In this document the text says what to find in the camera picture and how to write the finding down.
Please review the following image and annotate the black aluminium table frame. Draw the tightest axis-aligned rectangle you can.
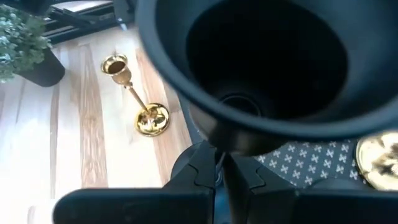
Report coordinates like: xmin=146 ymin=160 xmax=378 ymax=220
xmin=42 ymin=0 xmax=137 ymax=45

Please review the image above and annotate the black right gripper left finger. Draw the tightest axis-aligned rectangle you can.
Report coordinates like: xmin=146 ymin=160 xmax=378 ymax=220
xmin=52 ymin=140 xmax=218 ymax=224

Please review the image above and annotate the tall gold candlestick holder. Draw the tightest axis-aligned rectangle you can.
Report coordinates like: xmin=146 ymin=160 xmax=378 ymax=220
xmin=354 ymin=129 xmax=398 ymax=192

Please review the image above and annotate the black candlestick holder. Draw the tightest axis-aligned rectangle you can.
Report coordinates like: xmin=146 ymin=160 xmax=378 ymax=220
xmin=135 ymin=0 xmax=398 ymax=187

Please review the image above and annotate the green potted plant black pot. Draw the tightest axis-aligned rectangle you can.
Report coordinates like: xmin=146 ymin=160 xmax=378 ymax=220
xmin=0 ymin=3 xmax=66 ymax=88

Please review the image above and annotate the medium gold candlestick holder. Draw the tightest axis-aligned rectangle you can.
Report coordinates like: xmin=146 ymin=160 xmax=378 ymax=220
xmin=100 ymin=54 xmax=171 ymax=138

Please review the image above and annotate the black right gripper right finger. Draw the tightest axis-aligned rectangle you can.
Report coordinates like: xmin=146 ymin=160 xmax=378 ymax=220
xmin=221 ymin=153 xmax=398 ymax=224

